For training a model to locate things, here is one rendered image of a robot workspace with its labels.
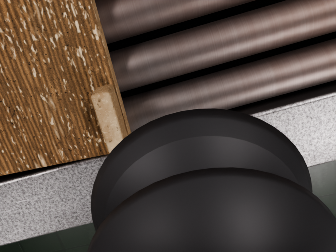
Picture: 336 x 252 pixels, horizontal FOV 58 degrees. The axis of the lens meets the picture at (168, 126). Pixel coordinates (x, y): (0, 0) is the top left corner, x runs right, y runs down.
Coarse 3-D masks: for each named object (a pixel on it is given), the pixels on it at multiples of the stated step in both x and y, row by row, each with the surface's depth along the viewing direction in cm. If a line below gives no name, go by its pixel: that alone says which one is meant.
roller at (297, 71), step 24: (312, 48) 30; (216, 72) 32; (240, 72) 30; (264, 72) 30; (288, 72) 30; (312, 72) 30; (144, 96) 31; (168, 96) 31; (192, 96) 30; (216, 96) 30; (240, 96) 31; (264, 96) 31; (144, 120) 31
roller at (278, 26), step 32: (288, 0) 29; (320, 0) 28; (192, 32) 29; (224, 32) 28; (256, 32) 28; (288, 32) 28; (320, 32) 29; (128, 64) 29; (160, 64) 29; (192, 64) 29
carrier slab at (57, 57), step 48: (0, 0) 25; (48, 0) 25; (0, 48) 26; (48, 48) 26; (96, 48) 27; (0, 96) 28; (48, 96) 28; (0, 144) 30; (48, 144) 30; (96, 144) 30
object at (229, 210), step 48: (192, 144) 5; (240, 144) 5; (144, 192) 4; (192, 192) 4; (240, 192) 4; (288, 192) 4; (96, 240) 4; (144, 240) 4; (192, 240) 4; (240, 240) 4; (288, 240) 4
